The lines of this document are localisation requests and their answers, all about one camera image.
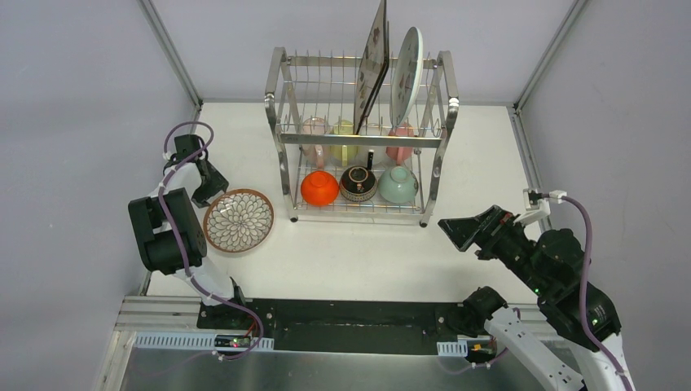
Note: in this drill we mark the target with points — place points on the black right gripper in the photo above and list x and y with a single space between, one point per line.
483 230

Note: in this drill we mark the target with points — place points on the square floral plate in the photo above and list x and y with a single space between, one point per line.
373 67

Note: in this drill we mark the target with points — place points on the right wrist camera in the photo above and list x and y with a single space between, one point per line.
537 205

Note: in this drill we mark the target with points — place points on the beige bowl dark rim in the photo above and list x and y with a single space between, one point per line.
358 184

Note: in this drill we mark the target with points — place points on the brown floral round plate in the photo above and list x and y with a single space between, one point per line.
238 221

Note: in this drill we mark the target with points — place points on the stainless steel dish rack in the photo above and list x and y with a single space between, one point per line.
306 99

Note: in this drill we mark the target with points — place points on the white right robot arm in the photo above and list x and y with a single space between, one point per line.
555 267

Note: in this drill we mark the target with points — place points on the white ribbed mug black rim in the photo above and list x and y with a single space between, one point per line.
378 152

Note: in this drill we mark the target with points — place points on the mint green bowl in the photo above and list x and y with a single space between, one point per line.
398 185

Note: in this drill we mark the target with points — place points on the orange plastic bowl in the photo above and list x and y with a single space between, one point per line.
319 188

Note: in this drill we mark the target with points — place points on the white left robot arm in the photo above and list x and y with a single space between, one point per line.
167 231

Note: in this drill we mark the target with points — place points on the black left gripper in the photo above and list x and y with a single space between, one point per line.
208 179

